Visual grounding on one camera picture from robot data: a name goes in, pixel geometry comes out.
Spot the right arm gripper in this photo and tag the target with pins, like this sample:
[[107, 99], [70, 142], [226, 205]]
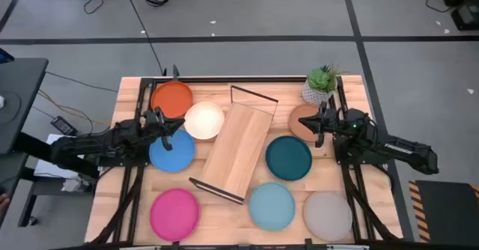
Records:
[[331, 121]]

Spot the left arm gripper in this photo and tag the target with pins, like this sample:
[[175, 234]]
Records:
[[153, 124]]

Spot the terracotta plate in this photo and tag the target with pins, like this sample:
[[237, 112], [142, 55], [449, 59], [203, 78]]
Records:
[[295, 132]]

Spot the orange plate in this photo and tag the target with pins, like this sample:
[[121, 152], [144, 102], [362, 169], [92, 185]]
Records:
[[170, 98]]

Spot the cream plate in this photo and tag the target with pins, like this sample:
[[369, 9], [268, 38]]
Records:
[[204, 120]]

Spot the dark teal plate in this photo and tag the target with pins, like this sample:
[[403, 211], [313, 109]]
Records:
[[288, 158]]

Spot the magenta pink plate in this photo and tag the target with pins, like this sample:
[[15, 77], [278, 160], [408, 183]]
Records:
[[174, 214]]

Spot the light blue plate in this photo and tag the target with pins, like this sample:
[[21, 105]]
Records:
[[272, 206]]

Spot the grey plate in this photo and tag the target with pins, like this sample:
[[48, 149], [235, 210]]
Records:
[[328, 215]]

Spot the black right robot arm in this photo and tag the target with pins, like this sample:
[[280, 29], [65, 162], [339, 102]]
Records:
[[404, 149]]

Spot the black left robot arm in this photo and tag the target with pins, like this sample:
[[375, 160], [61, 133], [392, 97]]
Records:
[[93, 145]]

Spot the succulent in white patterned pot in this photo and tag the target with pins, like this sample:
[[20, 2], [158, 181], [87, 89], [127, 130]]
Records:
[[320, 83]]

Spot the black power adapter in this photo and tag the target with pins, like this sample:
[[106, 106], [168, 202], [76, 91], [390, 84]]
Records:
[[63, 125]]

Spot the crumpled clear plastic bag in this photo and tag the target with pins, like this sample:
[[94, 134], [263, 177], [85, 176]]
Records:
[[75, 184]]

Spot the white paper sheet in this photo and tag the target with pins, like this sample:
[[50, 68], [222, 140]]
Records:
[[48, 167]]

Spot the black desk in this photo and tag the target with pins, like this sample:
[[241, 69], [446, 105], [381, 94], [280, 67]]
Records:
[[18, 100]]

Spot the round black pad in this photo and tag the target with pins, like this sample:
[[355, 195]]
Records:
[[11, 108]]

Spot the black mat with hazard stripes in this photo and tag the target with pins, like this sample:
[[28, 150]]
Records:
[[449, 212]]

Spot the black metal stand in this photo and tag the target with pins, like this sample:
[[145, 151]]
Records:
[[28, 209]]

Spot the dark blue device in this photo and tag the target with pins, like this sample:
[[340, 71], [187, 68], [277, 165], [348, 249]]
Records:
[[5, 56]]

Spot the person's hand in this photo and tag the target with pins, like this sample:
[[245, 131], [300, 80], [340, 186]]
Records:
[[3, 202]]

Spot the black equipment case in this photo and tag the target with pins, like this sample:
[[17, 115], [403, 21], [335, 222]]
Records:
[[466, 18]]

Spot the wooden shelf with black frame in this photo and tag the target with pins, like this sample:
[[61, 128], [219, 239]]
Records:
[[239, 145]]

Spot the black aluminium rig frame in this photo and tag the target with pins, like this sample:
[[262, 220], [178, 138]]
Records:
[[243, 79]]

